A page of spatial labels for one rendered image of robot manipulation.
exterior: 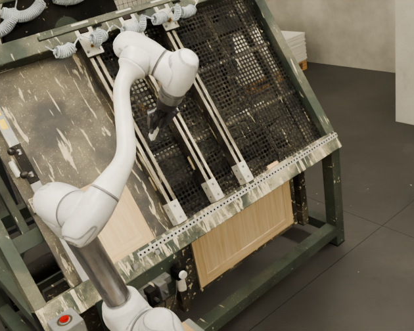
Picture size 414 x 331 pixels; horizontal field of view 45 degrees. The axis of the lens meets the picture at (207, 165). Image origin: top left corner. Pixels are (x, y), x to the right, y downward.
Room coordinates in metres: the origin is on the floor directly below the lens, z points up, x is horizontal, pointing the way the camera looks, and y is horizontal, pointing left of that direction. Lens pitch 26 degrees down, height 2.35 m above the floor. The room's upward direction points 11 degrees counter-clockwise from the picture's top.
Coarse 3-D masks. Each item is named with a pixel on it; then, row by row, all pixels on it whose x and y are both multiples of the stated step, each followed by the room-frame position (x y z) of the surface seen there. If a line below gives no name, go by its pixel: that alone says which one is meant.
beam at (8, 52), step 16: (192, 0) 3.18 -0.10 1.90; (208, 0) 3.25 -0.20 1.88; (224, 0) 3.42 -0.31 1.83; (96, 16) 2.84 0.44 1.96; (48, 32) 2.66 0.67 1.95; (112, 32) 2.86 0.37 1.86; (0, 48) 2.51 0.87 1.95; (16, 48) 2.54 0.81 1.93; (32, 48) 2.57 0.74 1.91; (0, 64) 2.45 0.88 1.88; (16, 64) 2.55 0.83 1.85
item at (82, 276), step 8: (0, 128) 2.31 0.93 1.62; (8, 128) 2.32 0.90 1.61; (8, 136) 2.30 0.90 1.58; (8, 144) 2.27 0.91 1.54; (16, 160) 2.24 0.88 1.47; (32, 184) 2.19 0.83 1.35; (40, 184) 2.20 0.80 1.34; (32, 192) 2.19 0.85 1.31; (64, 240) 2.06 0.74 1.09; (64, 248) 2.04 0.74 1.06; (72, 256) 2.03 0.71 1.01; (72, 264) 2.01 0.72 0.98; (80, 272) 1.99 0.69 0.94; (80, 280) 1.99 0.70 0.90
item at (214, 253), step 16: (272, 192) 2.98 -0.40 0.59; (288, 192) 3.07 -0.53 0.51; (256, 208) 2.88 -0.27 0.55; (272, 208) 2.97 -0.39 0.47; (288, 208) 3.06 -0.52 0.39; (224, 224) 2.71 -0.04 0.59; (240, 224) 2.79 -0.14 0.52; (256, 224) 2.87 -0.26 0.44; (272, 224) 2.95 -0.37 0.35; (288, 224) 3.05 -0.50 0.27; (208, 240) 2.62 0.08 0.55; (224, 240) 2.70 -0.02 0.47; (240, 240) 2.77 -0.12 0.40; (256, 240) 2.85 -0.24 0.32; (208, 256) 2.61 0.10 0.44; (224, 256) 2.68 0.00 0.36; (240, 256) 2.75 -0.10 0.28; (208, 272) 2.60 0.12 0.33
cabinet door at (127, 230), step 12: (120, 204) 2.29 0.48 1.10; (132, 204) 2.31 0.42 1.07; (120, 216) 2.25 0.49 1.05; (132, 216) 2.27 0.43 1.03; (108, 228) 2.19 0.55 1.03; (120, 228) 2.21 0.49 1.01; (132, 228) 2.23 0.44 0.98; (144, 228) 2.25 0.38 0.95; (108, 240) 2.15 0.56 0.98; (120, 240) 2.17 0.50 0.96; (132, 240) 2.19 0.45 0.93; (144, 240) 2.21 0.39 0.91; (108, 252) 2.11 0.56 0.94; (120, 252) 2.13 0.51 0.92
